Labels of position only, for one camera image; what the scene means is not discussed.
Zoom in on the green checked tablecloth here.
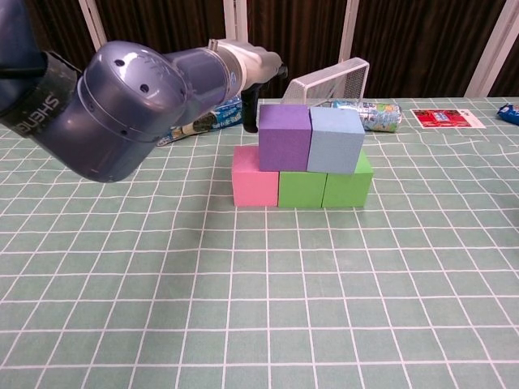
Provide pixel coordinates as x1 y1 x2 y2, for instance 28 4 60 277
0 96 519 389

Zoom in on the small dark blue cookie packet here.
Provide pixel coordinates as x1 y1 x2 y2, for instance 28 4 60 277
496 103 519 126

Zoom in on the dark brown curtain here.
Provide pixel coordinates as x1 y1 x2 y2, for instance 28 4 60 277
24 0 519 107

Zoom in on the white wire mesh rack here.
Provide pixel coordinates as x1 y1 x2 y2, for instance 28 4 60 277
281 57 371 113

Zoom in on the red white printed card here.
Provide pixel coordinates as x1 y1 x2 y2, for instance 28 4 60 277
410 107 487 130

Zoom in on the pink foam cube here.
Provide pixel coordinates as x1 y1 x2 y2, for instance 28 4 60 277
231 146 281 207

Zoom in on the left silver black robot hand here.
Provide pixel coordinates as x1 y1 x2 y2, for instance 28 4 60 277
238 43 290 134

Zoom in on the light blue foam cube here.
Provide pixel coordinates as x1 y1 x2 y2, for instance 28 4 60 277
307 106 365 175

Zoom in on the purple foam cube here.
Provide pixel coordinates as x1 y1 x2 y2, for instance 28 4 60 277
258 104 313 173

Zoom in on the long blue cookie package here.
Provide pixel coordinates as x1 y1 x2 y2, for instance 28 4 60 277
156 96 245 147

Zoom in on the green foam cube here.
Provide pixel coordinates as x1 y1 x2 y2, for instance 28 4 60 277
321 148 375 208
277 169 328 208

